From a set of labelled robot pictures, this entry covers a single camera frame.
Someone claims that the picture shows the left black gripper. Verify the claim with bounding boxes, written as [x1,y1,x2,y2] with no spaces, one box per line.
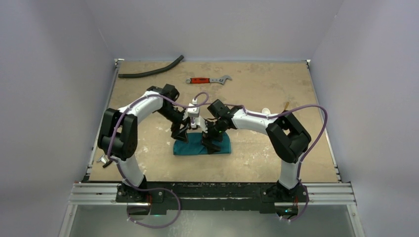
[156,106,191,143]

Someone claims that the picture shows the teal cloth napkin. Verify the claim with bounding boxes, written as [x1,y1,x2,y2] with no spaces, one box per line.
[172,132,232,156]

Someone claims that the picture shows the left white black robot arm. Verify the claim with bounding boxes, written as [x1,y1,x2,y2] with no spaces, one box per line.
[97,84,190,202]

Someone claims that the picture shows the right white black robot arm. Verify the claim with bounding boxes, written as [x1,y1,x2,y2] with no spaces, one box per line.
[201,100,311,201]

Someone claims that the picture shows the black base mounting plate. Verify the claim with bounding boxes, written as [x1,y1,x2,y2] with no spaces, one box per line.
[116,181,309,216]

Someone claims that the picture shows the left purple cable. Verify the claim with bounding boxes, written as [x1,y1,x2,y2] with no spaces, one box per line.
[106,91,210,229]

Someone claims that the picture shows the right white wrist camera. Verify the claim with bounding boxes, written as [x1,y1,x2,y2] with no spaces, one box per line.
[190,116,208,133]

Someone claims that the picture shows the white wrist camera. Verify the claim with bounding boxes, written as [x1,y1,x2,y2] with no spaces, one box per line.
[190,116,208,133]
[186,103,200,118]

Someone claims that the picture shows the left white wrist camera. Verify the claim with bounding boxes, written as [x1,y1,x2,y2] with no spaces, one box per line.
[186,103,200,118]

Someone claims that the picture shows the red handled adjustable wrench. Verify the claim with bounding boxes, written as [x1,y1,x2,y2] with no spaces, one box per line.
[185,75,232,85]

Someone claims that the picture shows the black foam hose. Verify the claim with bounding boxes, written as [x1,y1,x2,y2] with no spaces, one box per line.
[118,55,185,79]

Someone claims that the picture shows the black handled pliers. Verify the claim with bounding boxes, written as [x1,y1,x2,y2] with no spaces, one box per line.
[96,155,113,168]

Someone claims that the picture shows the aluminium rail frame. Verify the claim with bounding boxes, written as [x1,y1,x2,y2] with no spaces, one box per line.
[60,61,364,237]

